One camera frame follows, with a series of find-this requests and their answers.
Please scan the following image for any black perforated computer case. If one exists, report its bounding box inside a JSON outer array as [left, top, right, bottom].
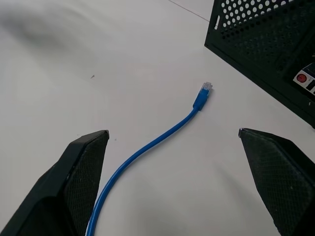
[[204, 0, 315, 129]]

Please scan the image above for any blue ethernet cable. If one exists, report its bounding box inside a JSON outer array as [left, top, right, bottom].
[[85, 82, 213, 236]]

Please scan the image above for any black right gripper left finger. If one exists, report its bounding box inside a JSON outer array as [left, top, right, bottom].
[[0, 130, 110, 236]]

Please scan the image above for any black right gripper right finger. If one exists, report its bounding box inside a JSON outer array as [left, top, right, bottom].
[[238, 127, 315, 236]]

